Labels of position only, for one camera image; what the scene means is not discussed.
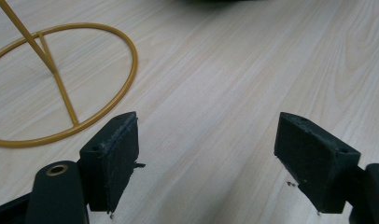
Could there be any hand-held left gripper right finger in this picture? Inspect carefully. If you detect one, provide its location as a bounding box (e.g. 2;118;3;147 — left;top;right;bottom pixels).
274;111;362;215

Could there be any gold metal wire stand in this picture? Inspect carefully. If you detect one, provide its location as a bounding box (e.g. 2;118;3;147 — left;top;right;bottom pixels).
0;0;139;149

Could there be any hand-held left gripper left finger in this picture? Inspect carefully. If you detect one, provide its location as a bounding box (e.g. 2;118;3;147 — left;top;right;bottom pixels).
77;111;147;216

